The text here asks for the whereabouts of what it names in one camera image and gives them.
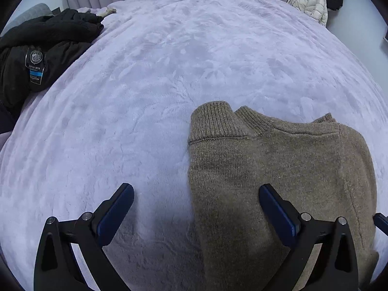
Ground black jacket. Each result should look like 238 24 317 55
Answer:
0 8 105 113

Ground dark jeans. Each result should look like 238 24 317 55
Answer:
0 101 16 134

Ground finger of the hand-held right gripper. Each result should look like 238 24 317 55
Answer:
374 213 388 234

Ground lavender fleece blanket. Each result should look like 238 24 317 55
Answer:
0 0 388 291

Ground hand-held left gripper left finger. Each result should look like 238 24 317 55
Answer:
33 182 135 291

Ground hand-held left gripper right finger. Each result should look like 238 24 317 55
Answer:
259 183 360 291

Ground brown knit sweater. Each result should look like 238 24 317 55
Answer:
187 101 379 291

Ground white puffer jacket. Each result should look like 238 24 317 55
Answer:
287 0 328 26

